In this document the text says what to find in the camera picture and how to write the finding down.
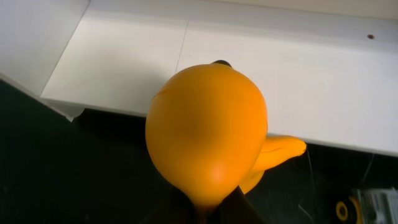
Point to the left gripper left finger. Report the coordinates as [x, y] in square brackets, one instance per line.
[177, 211]

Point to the white shelf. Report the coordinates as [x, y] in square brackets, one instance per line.
[311, 77]

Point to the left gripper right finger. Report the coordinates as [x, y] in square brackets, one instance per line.
[239, 211]

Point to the grey and yellow toy truck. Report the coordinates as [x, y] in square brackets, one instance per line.
[373, 205]

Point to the yellow rubber duck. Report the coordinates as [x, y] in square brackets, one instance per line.
[205, 133]

